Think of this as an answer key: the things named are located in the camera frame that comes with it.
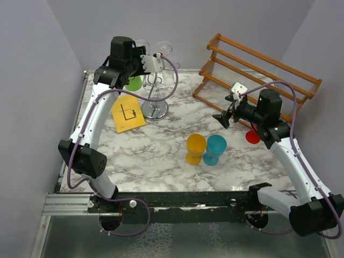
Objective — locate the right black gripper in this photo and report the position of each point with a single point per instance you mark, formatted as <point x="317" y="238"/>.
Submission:
<point x="224" y="117"/>

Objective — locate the red plastic wine glass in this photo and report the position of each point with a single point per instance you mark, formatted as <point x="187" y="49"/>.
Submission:
<point x="252" y="137"/>

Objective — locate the blue plastic wine glass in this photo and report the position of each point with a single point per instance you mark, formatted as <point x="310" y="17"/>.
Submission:
<point x="216" y="145"/>

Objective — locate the yellow plastic wine glass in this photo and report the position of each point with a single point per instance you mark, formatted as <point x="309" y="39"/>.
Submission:
<point x="196" y="145"/>

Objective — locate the clear wine glass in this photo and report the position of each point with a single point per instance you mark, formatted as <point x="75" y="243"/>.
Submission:
<point x="141" y="43"/>
<point x="164" y="47"/>

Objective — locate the green plastic wine glass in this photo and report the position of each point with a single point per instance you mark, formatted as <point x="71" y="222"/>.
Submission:
<point x="134" y="84"/>

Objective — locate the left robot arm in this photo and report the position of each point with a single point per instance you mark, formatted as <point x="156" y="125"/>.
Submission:
<point x="80" y="152"/>

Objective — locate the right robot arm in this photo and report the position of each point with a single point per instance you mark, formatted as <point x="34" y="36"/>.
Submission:
<point x="315" y="209"/>

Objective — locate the wooden shelf rack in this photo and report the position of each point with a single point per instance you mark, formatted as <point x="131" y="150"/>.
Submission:
<point x="232" y="62"/>

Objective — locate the chrome wine glass rack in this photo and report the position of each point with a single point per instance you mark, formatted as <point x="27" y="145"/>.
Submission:
<point x="153" y="111"/>

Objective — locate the yellow book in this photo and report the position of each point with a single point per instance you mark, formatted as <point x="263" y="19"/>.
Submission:
<point x="127" y="114"/>

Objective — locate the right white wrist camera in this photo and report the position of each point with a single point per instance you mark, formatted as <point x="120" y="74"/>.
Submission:
<point x="238" y="90"/>

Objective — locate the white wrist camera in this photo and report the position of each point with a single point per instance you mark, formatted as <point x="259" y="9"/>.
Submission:
<point x="238" y="90"/>
<point x="152" y="64"/>

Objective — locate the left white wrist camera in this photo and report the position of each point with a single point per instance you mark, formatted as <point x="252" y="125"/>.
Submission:
<point x="152" y="64"/>

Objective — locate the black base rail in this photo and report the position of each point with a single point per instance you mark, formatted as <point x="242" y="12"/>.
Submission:
<point x="176" y="207"/>

